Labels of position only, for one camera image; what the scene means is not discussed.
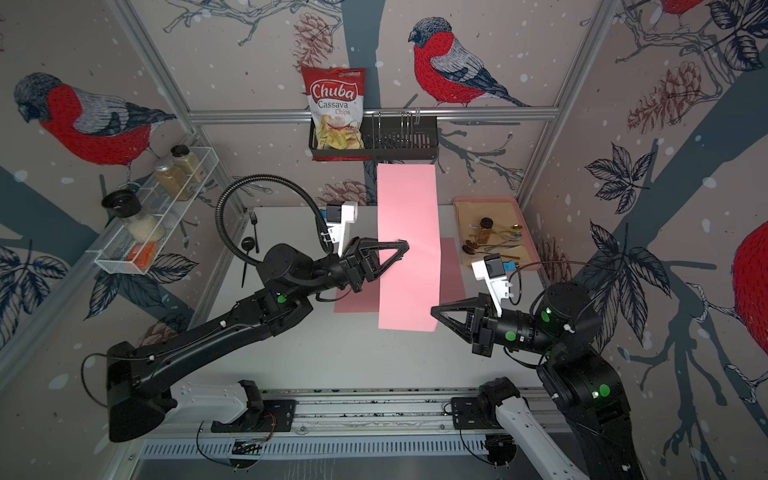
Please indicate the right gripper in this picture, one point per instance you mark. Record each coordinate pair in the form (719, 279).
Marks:
(486, 326)

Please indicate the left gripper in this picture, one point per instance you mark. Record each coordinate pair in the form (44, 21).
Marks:
(358, 265)

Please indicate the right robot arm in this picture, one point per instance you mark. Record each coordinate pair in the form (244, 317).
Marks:
(587, 391)

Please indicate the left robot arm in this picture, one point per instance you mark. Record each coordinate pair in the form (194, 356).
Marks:
(139, 380)

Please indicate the black spoon on tray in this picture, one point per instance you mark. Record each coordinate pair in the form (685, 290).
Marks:
(473, 251)

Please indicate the small brown bottle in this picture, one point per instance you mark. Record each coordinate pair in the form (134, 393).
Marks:
(485, 230)

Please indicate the metal spoon on tray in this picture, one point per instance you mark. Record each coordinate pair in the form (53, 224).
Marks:
(516, 231)

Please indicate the black fork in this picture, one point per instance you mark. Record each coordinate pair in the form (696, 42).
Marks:
(254, 221)

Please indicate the black ladle spoon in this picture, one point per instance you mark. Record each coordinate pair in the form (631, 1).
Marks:
(248, 244)

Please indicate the Chuba cassava chips bag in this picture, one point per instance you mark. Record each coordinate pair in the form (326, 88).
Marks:
(336, 103)

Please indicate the spice jar dark lid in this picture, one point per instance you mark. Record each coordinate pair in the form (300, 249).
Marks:
(188, 162)

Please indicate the small red packet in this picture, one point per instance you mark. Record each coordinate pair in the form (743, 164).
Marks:
(142, 255)

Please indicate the black lid rice jar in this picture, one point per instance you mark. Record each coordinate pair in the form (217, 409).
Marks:
(141, 225)

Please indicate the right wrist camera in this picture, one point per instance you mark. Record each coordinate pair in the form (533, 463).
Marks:
(495, 270)

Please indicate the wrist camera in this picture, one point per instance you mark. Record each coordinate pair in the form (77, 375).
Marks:
(339, 217)
(495, 270)

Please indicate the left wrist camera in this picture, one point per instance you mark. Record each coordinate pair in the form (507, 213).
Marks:
(339, 217)

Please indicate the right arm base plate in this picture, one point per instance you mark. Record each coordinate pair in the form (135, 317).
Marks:
(475, 413)

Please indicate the black wire wall basket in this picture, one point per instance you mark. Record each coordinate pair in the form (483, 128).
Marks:
(406, 137)

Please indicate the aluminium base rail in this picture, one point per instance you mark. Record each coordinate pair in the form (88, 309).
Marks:
(320, 411)

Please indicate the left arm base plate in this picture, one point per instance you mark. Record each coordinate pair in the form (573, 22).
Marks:
(255, 415)

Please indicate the clear acrylic wall shelf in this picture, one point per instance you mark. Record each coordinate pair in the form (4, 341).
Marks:
(112, 256)

